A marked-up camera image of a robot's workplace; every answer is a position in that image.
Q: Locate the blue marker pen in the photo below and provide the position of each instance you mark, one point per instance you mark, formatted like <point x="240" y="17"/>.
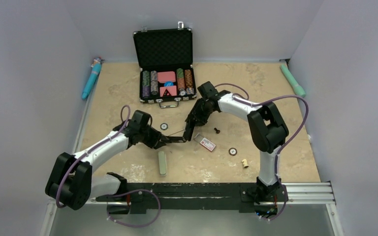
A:
<point x="94" y="74"/>

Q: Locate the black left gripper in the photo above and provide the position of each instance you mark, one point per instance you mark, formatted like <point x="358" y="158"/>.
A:
<point x="154" y="140"/>

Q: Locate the white chess rook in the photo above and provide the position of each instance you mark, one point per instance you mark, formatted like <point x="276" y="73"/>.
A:
<point x="245" y="163"/>

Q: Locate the red white staple box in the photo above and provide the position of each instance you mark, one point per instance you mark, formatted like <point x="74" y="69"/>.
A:
<point x="203" y="141"/>

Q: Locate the brown poker chip right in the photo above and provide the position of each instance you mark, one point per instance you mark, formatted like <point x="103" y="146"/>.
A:
<point x="232" y="151"/>

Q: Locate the black stapler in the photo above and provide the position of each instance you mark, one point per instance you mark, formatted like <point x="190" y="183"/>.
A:
<point x="182" y="136"/>

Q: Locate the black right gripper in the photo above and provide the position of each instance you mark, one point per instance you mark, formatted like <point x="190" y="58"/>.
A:
<point x="202" y="119"/>

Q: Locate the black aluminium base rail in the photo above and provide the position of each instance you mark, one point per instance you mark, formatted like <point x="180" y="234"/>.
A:
<point x="241" y="197"/>

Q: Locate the green marker pen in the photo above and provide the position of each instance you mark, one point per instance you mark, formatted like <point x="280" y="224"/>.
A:
<point x="298" y="90"/>

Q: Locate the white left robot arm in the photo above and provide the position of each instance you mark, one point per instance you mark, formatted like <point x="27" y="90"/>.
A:
<point x="71" y="181"/>

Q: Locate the black poker chip case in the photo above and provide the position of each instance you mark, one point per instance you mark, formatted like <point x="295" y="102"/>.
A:
<point x="165" y="60"/>

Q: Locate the poker chip near stapler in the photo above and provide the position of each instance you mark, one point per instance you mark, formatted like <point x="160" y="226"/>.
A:
<point x="164" y="126"/>

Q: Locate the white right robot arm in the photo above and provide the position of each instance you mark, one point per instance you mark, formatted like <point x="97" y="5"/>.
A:
<point x="267" y="128"/>

